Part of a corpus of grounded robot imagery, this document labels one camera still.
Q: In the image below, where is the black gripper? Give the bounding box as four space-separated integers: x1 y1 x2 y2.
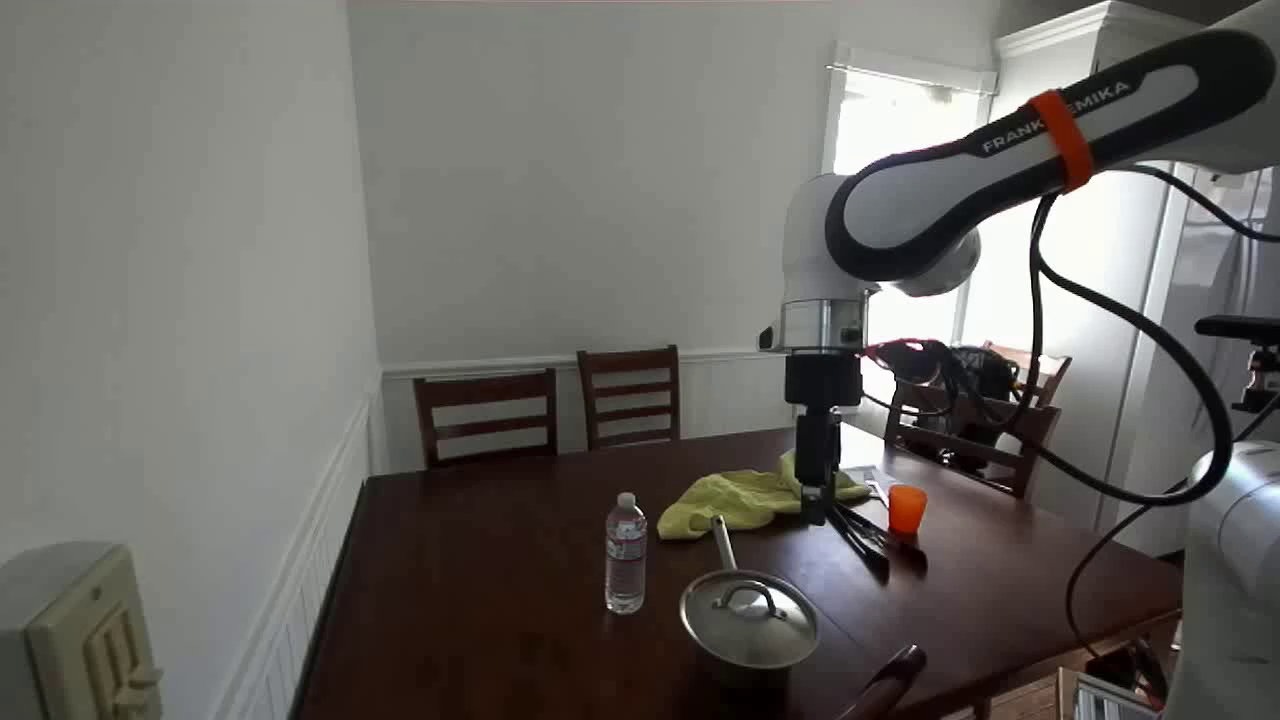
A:
786 352 928 585

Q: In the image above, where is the orange plastic cup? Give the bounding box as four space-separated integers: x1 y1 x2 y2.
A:
890 484 928 537

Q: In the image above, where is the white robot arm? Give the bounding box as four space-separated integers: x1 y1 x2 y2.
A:
786 0 1280 720

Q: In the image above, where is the yellow cloth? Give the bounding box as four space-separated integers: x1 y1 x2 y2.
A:
653 452 878 543

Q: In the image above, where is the steel pot with lid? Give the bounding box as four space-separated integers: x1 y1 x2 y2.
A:
678 517 822 685

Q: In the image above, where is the wooden chair near window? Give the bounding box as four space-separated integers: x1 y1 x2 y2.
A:
882 340 1071 496

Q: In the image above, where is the clear plastic water bottle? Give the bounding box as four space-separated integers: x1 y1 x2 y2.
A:
604 491 650 616

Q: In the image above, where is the right wooden chair at wall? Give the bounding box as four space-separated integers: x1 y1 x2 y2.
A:
576 345 680 452

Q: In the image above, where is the wooden chair at wall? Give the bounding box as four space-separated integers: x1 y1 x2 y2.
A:
576 345 680 452
413 368 561 469

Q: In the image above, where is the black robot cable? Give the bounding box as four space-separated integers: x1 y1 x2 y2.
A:
1026 159 1280 656

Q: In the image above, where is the black camera on stand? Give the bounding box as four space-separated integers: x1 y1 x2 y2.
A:
1194 310 1280 415

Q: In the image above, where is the left wooden chair at wall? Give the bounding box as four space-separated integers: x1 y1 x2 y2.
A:
413 368 561 469

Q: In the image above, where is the beige wall light switch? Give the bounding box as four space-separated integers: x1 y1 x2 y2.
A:
0 540 164 720

